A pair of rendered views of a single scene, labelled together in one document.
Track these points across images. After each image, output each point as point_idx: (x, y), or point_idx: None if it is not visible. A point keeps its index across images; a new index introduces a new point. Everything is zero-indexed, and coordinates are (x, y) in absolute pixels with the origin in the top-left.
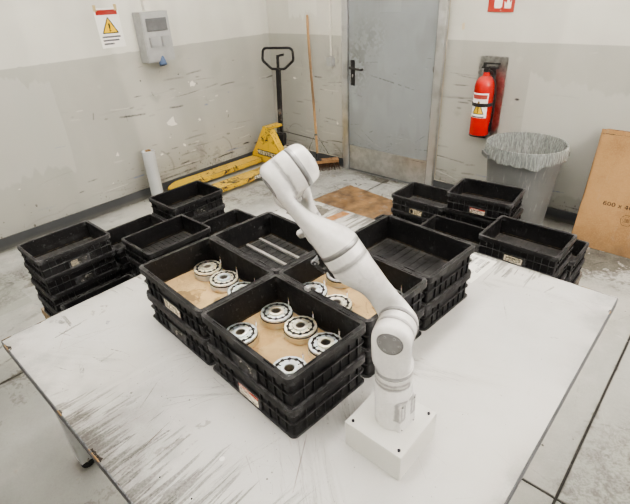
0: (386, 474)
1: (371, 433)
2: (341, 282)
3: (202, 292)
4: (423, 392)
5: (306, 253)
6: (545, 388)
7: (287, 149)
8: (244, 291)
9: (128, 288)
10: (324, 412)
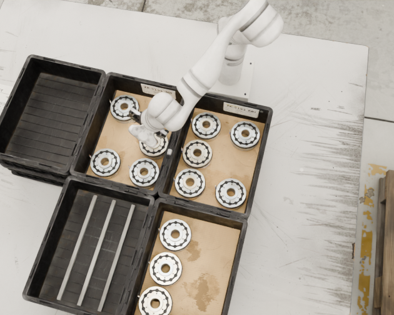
0: (252, 80)
1: (247, 81)
2: None
3: (189, 282)
4: None
5: (69, 225)
6: (138, 21)
7: (262, 8)
8: (199, 204)
9: None
10: None
